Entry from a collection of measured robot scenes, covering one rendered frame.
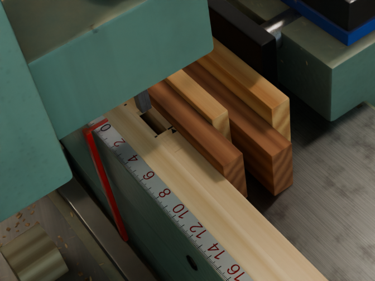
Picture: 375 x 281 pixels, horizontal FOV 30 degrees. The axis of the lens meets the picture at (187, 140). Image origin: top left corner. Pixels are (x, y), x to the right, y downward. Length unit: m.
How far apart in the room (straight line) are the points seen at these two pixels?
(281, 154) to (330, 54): 0.09
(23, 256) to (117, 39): 0.25
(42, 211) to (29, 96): 0.32
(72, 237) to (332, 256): 0.26
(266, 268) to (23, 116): 0.17
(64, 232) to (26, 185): 0.25
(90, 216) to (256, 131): 0.21
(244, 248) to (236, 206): 0.04
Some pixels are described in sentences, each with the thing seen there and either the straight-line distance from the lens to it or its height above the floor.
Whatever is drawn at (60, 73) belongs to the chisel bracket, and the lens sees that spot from 0.43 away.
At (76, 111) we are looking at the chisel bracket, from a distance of 0.46.
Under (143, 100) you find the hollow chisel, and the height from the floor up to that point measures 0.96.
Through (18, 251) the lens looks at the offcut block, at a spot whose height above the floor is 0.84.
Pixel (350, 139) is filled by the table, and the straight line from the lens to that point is 0.57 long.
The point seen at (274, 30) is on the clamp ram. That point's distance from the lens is 0.57.
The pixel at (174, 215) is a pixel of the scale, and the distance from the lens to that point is 0.46.
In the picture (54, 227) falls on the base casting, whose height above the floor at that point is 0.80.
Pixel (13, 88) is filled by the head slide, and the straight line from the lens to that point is 0.38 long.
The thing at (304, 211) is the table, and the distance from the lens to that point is 0.53.
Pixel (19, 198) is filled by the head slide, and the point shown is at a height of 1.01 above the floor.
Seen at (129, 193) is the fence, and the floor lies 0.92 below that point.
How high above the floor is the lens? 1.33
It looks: 48 degrees down
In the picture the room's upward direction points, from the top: 11 degrees counter-clockwise
